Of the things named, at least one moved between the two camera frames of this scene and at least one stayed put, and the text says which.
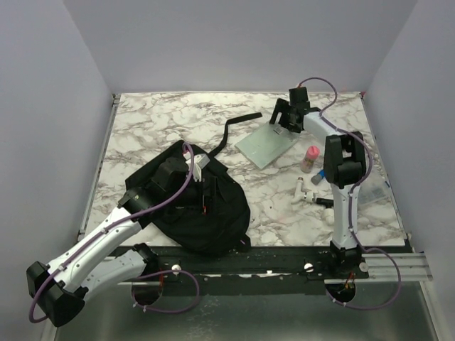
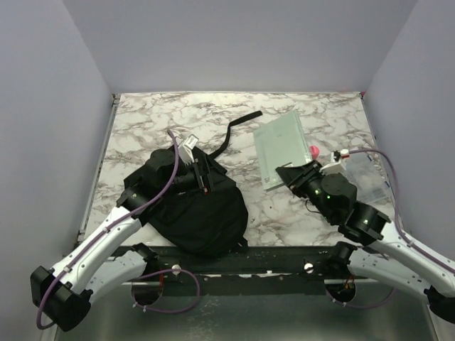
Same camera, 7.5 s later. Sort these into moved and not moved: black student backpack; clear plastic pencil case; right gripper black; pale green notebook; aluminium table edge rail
Moved: pale green notebook; right gripper black
Not moved: clear plastic pencil case; aluminium table edge rail; black student backpack
